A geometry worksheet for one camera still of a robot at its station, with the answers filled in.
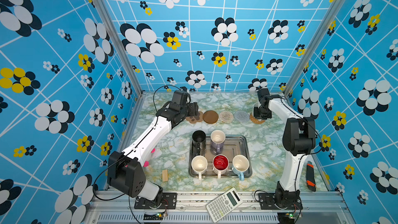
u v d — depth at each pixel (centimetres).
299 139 54
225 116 105
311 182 78
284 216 71
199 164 84
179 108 61
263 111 84
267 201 73
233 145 93
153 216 72
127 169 41
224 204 72
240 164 83
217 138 94
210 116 106
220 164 85
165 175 81
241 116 105
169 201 73
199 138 90
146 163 82
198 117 105
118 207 73
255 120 102
